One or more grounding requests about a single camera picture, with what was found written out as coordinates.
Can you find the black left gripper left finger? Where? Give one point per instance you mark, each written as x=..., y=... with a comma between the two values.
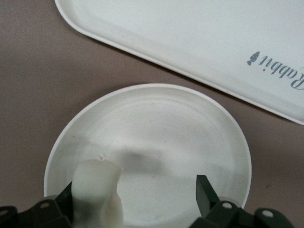
x=47, y=213

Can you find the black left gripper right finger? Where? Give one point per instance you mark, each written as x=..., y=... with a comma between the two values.
x=213, y=213

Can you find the round cream plate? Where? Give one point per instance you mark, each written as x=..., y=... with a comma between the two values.
x=166, y=133

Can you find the cream rabbit print tray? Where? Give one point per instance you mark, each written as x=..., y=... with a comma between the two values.
x=190, y=35

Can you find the small white steamed bun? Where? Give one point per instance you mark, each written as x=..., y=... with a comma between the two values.
x=95, y=185

